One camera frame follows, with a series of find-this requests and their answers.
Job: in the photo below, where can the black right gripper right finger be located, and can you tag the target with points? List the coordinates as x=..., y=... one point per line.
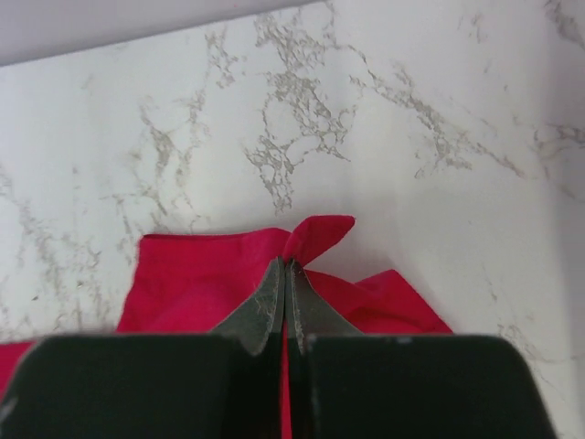
x=347, y=384

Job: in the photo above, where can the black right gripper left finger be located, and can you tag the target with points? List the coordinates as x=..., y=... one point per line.
x=221, y=384

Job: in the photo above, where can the crimson red t shirt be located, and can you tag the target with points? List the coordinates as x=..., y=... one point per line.
x=188, y=284

